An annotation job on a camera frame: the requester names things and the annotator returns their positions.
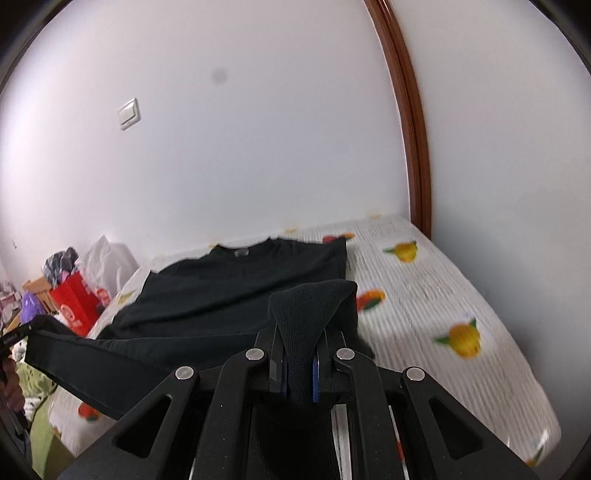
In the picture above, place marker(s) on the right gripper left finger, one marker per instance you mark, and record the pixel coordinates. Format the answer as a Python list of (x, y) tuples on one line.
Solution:
[(193, 425)]

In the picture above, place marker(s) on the person's left hand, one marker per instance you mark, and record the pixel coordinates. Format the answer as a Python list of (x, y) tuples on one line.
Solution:
[(11, 391)]

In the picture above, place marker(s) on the wooden chair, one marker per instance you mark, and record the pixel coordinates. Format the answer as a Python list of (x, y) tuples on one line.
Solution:
[(12, 303)]

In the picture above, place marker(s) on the white wall light switch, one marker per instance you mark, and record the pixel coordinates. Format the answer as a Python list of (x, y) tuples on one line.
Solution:
[(128, 114)]

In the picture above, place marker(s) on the brown wooden door frame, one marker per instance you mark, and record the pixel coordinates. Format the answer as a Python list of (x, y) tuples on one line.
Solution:
[(407, 93)]

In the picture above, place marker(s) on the white plastic bag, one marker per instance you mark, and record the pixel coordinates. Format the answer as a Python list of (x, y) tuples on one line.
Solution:
[(106, 267)]

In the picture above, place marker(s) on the red paper gift bag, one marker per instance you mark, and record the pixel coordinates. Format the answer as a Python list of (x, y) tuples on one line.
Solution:
[(80, 306)]

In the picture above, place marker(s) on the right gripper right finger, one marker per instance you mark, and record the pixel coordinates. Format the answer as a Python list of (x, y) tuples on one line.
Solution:
[(404, 425)]

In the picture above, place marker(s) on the black long-sleeve sweatshirt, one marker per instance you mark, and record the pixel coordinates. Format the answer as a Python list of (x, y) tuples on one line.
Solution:
[(200, 312)]

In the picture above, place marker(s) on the purple bag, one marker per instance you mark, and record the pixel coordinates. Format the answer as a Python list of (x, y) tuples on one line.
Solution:
[(31, 307)]

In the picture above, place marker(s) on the plaid cloth in bag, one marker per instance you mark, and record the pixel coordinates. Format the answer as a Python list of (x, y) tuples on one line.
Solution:
[(59, 266)]

